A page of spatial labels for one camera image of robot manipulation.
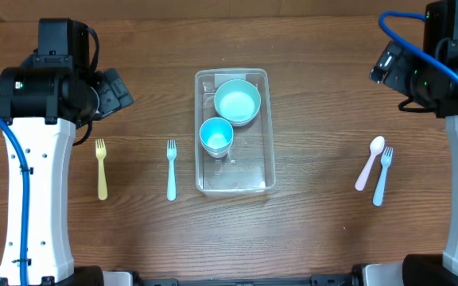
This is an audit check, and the blue plastic cup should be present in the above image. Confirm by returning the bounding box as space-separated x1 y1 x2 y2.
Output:
199 117 234 152

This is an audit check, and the pink plastic spoon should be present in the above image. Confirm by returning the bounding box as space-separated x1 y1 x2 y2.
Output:
355 136 385 191

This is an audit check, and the teal plastic bowl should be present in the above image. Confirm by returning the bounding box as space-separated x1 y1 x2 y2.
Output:
214 79 261 112

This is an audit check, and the yellow plastic fork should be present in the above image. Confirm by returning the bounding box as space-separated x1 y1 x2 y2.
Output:
95 139 108 200

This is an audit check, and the light blue plastic fork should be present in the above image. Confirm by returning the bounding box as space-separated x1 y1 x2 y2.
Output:
167 140 177 201
372 146 394 207

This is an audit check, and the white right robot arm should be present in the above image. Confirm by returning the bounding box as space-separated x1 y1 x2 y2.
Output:
362 39 458 285

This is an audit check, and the pink plastic cup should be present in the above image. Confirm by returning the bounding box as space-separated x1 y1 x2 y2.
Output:
207 151 228 159

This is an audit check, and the green plastic cup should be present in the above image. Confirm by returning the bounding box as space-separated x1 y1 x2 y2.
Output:
202 144 231 153

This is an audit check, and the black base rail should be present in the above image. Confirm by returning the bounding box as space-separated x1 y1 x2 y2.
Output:
101 268 353 286

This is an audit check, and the blue plastic bowl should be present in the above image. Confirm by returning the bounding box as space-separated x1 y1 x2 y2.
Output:
215 106 258 122

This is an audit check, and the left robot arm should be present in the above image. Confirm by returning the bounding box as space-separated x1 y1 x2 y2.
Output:
0 53 133 285

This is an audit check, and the clear plastic container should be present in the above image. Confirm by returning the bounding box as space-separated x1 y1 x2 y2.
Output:
195 68 276 195

